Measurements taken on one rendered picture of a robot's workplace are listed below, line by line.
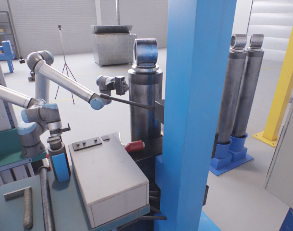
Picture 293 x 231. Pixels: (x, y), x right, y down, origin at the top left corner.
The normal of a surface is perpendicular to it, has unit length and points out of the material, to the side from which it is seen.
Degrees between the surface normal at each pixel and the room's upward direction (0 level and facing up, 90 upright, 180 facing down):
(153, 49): 71
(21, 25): 90
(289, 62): 90
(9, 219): 0
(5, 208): 0
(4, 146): 90
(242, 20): 90
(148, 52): 82
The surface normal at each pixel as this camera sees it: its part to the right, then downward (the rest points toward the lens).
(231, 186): 0.00, -0.91
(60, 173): 0.48, 0.37
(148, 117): 0.14, 0.42
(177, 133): -0.88, 0.20
